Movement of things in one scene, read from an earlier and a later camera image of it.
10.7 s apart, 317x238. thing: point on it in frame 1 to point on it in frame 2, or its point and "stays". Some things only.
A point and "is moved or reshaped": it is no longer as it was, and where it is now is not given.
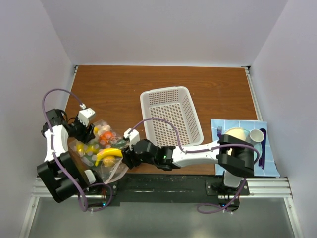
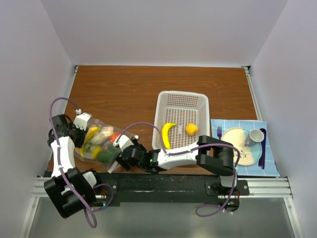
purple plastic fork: [219, 132] stays
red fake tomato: [106, 137] to [113, 136]
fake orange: [109, 161] to [191, 129]
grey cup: [255, 136] stays
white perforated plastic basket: [175, 104] is moved or reshaped
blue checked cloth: [270, 169] stays
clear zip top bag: [103, 153] is moved or reshaped
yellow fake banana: [108, 151] to [165, 134]
